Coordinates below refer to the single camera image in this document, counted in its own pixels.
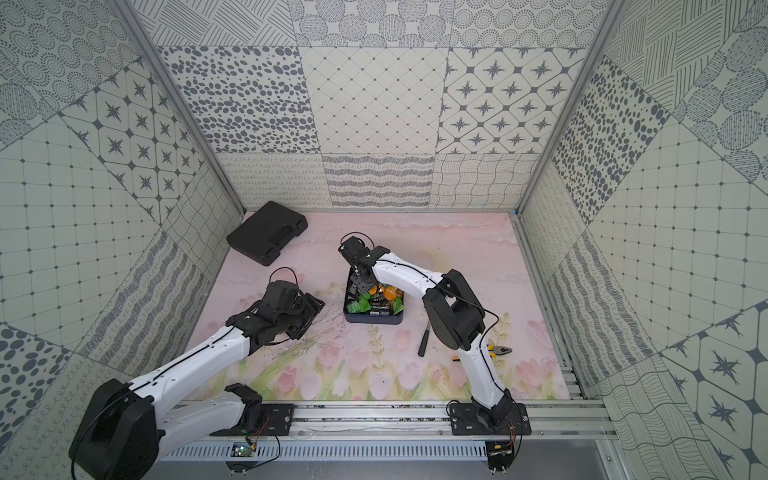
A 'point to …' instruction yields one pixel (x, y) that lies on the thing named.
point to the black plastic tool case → (261, 235)
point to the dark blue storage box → (363, 318)
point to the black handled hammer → (423, 343)
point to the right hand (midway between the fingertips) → (374, 277)
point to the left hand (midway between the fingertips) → (321, 304)
